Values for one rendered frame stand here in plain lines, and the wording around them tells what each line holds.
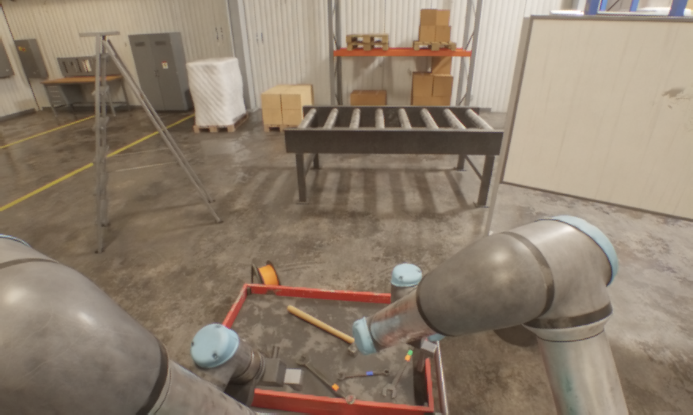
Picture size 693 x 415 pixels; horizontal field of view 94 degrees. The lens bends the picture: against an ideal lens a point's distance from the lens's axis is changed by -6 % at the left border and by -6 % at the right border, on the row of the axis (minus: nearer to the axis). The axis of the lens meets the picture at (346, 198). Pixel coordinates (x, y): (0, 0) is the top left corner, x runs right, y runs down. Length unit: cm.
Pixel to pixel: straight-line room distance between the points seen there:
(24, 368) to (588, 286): 55
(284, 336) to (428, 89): 674
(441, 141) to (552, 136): 134
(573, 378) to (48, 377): 54
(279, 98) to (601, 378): 666
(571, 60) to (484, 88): 625
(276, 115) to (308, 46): 240
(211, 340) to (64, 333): 39
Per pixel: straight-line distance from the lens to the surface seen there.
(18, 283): 35
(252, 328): 138
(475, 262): 44
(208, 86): 730
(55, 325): 33
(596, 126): 285
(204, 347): 69
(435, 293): 46
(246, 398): 79
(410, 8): 857
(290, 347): 129
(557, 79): 279
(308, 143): 384
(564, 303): 50
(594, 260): 52
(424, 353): 104
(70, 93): 1164
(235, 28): 912
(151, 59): 982
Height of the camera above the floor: 189
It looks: 27 degrees down
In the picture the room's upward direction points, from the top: 1 degrees counter-clockwise
